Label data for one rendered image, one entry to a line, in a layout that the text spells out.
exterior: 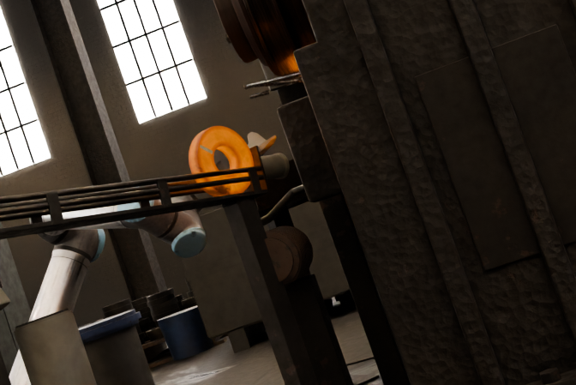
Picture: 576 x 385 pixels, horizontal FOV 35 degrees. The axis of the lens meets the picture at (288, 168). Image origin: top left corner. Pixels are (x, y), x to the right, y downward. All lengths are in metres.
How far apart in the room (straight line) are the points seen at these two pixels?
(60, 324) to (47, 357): 0.07
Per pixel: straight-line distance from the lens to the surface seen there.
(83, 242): 2.81
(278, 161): 2.08
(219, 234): 4.86
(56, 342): 1.89
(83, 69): 9.51
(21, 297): 6.22
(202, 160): 1.95
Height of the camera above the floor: 0.52
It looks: 3 degrees up
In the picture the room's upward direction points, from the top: 19 degrees counter-clockwise
